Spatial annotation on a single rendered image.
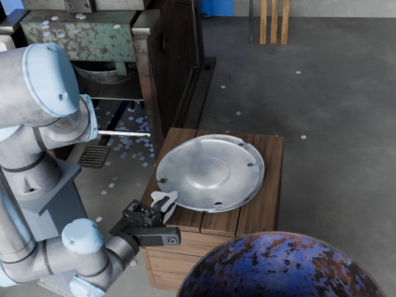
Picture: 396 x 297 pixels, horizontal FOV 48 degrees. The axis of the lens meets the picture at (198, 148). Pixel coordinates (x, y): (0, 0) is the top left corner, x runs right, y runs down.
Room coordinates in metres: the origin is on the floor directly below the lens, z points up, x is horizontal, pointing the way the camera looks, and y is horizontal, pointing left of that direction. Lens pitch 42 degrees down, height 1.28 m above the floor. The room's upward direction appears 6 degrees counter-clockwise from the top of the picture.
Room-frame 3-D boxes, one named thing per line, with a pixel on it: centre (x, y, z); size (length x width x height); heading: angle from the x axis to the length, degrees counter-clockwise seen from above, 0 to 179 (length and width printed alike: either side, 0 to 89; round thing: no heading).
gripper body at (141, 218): (0.70, 0.17, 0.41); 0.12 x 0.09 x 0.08; 145
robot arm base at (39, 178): (0.87, 0.45, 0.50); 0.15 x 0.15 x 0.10
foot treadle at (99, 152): (1.50, 0.34, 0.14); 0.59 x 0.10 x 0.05; 166
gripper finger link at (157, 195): (0.79, 0.11, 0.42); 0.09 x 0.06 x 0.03; 145
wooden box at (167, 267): (0.92, -0.04, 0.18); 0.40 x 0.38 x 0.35; 164
